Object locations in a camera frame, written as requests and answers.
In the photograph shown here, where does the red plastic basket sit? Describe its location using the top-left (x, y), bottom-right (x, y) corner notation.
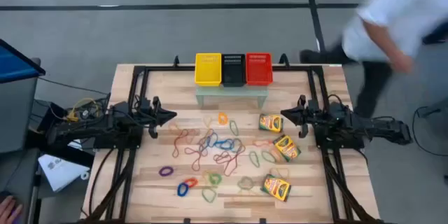
top-left (245, 52), bottom-right (274, 87)

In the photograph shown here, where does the blue screen monitor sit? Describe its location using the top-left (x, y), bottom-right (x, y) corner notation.
top-left (0, 38), bottom-right (46, 85)

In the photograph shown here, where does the yellow green crayon box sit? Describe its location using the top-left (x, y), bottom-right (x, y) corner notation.
top-left (260, 173), bottom-right (293, 203)
top-left (258, 113), bottom-right (284, 134)
top-left (272, 134), bottom-right (302, 163)

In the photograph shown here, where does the green coil wristband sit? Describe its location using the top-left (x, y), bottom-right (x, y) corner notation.
top-left (208, 172), bottom-right (223, 186)

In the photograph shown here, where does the person's hand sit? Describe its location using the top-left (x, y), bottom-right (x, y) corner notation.
top-left (0, 195), bottom-right (24, 224)

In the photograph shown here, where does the orange rubber band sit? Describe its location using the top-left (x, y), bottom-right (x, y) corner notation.
top-left (251, 139), bottom-right (274, 148)

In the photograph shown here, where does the pale green riser shelf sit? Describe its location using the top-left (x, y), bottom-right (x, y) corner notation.
top-left (195, 85), bottom-right (270, 109)

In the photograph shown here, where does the white paper sheet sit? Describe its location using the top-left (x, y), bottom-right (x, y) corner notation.
top-left (37, 153), bottom-right (91, 193)

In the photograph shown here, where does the yellow cable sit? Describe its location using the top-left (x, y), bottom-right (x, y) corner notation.
top-left (64, 97), bottom-right (101, 123)

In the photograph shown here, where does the thin black cable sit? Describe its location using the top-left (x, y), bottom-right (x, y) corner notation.
top-left (37, 76), bottom-right (111, 96)

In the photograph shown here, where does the blue coil wristband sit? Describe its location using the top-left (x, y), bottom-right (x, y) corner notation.
top-left (176, 181), bottom-right (190, 197)

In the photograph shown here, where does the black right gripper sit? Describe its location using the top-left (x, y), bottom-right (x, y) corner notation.
top-left (281, 94), bottom-right (319, 139)

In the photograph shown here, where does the grey metal stand leg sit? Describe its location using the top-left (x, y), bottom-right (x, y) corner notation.
top-left (416, 97), bottom-right (448, 119)

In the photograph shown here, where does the purple coil wristband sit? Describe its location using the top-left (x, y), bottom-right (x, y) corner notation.
top-left (158, 165), bottom-right (175, 178)

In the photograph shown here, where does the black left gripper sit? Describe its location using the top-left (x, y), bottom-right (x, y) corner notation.
top-left (139, 96), bottom-right (178, 139)

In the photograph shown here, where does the grey cabinet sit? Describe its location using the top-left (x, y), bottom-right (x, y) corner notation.
top-left (0, 57), bottom-right (42, 153)

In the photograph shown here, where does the blue rubber band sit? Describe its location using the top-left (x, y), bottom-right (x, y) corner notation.
top-left (201, 129), bottom-right (219, 148)
top-left (213, 139), bottom-right (236, 151)

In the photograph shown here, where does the person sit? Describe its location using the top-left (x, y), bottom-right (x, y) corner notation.
top-left (299, 0), bottom-right (448, 120)

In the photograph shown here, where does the black plastic basket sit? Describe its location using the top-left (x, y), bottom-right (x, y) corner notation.
top-left (220, 53), bottom-right (247, 88)

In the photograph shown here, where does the yellow plastic basket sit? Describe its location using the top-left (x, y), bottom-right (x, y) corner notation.
top-left (194, 52), bottom-right (223, 88)

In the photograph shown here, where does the black floor cable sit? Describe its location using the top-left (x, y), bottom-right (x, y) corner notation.
top-left (411, 104), bottom-right (448, 158)

